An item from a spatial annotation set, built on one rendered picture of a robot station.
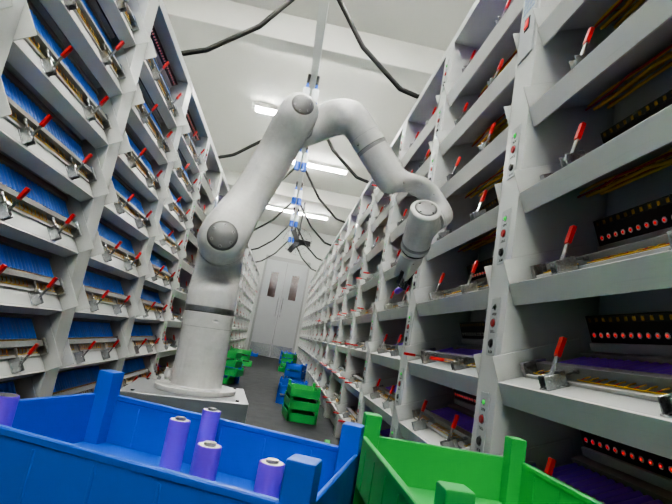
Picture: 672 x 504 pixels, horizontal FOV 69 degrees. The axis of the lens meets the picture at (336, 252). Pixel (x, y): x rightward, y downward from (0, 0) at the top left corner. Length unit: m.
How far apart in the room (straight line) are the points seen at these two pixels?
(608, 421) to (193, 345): 0.85
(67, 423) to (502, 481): 0.50
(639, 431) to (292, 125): 0.96
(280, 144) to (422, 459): 0.88
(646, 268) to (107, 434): 0.68
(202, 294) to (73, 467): 0.84
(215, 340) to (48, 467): 0.82
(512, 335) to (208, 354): 0.67
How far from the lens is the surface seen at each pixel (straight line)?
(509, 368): 1.06
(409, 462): 0.64
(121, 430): 0.62
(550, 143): 1.19
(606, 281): 0.81
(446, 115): 1.93
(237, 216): 1.19
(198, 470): 0.39
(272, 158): 1.28
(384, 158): 1.36
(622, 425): 0.75
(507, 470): 0.67
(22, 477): 0.43
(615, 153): 0.87
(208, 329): 1.19
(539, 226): 1.12
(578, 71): 1.06
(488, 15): 1.95
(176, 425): 0.46
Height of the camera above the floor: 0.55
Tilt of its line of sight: 10 degrees up
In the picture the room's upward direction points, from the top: 10 degrees clockwise
